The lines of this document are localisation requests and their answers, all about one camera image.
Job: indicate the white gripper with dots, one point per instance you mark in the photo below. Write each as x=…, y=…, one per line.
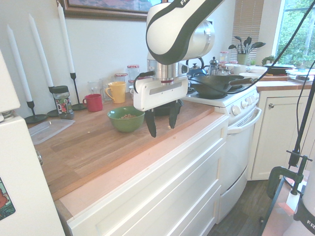
x=160, y=94

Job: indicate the round oat cereal pile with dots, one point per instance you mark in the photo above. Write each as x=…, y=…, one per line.
x=128, y=116

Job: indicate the green ceramic bowl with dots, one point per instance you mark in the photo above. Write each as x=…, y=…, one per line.
x=125, y=125

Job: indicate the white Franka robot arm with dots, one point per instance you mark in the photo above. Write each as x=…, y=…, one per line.
x=167, y=32

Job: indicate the white patterned teacup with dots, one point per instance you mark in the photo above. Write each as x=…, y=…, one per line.
x=132, y=92

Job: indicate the yellow mug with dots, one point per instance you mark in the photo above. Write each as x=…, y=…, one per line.
x=118, y=93

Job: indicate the tall jar red checked lid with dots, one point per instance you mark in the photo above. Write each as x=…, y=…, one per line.
x=133, y=73

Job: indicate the clear drinking glasses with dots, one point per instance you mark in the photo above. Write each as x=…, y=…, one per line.
x=121, y=77

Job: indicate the blue kettle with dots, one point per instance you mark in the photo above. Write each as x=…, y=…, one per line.
x=197, y=70

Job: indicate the clear drinking glass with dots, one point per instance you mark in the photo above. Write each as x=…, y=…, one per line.
x=104, y=86
x=93, y=88

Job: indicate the white drawer cabinet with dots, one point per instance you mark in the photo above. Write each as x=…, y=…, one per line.
x=157, y=186

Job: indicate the red mug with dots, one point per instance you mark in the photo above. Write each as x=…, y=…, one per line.
x=94, y=104

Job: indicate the glass french press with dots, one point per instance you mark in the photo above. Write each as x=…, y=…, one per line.
x=214, y=66

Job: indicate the white stove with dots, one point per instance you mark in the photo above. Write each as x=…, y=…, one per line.
x=238, y=137

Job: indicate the small jar red lid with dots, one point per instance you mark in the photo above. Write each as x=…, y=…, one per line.
x=224, y=57

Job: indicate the green utensil crock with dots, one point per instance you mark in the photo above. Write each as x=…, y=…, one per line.
x=242, y=59

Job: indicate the spice jar black lid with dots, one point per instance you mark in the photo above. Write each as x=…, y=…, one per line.
x=62, y=103

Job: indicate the white plate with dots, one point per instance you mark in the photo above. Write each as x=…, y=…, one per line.
x=253, y=73

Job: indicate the clear plastic lid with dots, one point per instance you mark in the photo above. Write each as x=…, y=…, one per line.
x=49, y=130

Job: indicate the white cabinet with knob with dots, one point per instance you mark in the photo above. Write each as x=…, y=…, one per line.
x=275, y=137

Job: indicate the small green plant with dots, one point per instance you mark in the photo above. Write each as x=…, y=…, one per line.
x=268, y=59

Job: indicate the wood framed picture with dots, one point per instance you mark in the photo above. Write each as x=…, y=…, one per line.
x=105, y=9

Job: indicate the white taper candle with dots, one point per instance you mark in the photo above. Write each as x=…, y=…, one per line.
x=66, y=39
x=19, y=66
x=41, y=54

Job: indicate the green metal clamp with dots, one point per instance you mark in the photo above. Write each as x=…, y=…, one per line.
x=275, y=177

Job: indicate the round metal fridge knob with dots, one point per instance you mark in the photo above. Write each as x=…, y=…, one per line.
x=39, y=157

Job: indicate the black shallow pan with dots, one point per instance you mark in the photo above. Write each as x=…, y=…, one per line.
x=280, y=66

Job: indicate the beige window blind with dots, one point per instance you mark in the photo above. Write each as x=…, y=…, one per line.
x=246, y=17

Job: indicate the white refrigerator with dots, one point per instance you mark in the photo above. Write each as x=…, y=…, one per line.
x=22, y=159

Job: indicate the stacked plates with food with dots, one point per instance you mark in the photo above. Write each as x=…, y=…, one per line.
x=301, y=75

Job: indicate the dark red fridge magnet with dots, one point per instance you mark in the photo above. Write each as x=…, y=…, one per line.
x=5, y=199

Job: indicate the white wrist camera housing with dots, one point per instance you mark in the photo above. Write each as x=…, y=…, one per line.
x=183, y=68

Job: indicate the black camera stand pole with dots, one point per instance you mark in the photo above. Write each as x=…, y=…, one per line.
x=300, y=127

